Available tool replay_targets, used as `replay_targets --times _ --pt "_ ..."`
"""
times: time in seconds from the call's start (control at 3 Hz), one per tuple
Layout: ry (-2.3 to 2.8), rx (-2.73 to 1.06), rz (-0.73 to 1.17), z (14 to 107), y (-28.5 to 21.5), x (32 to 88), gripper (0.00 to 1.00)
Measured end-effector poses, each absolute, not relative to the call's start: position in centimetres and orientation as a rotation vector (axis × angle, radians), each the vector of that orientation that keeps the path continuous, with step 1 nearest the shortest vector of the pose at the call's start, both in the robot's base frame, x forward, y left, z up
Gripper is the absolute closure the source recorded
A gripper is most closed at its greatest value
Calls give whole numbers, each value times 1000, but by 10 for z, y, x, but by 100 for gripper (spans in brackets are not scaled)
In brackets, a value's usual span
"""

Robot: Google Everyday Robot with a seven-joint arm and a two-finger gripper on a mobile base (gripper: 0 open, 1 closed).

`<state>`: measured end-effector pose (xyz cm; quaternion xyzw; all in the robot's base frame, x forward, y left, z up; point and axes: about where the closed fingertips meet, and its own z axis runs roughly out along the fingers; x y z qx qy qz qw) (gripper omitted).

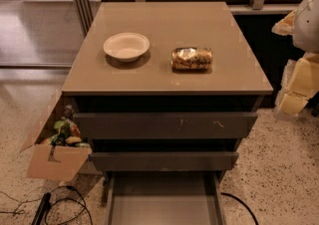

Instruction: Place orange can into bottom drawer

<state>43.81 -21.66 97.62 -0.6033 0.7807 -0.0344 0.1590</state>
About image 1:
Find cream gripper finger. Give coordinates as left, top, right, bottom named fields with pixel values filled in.
left=271, top=10, right=296, bottom=36
left=275, top=53, right=319, bottom=116

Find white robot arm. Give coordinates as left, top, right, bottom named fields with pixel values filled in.
left=272, top=0, right=319, bottom=115

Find grey top drawer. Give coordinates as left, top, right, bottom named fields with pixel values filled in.
left=74, top=112, right=257, bottom=139

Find grey drawer cabinet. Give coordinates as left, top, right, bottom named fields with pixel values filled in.
left=61, top=1, right=274, bottom=183

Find grey middle drawer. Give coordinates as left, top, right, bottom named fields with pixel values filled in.
left=91, top=151, right=238, bottom=171

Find grey open bottom drawer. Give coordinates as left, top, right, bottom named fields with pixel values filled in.
left=104, top=172, right=226, bottom=225

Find white paper bowl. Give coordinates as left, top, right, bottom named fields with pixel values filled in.
left=104, top=33, right=150, bottom=62

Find yellow snack item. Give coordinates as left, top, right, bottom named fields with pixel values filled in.
left=66, top=136, right=82, bottom=145

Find green snack bag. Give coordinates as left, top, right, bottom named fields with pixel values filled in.
left=52, top=120, right=70, bottom=145

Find brown cardboard box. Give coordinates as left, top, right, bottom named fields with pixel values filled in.
left=20, top=91, right=98, bottom=181

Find black bar on floor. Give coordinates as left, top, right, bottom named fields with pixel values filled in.
left=31, top=193, right=51, bottom=225

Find black cable right floor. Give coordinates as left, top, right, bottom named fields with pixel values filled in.
left=220, top=192, right=260, bottom=225

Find black cable on floor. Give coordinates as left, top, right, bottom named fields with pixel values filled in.
left=0, top=185, right=94, bottom=225

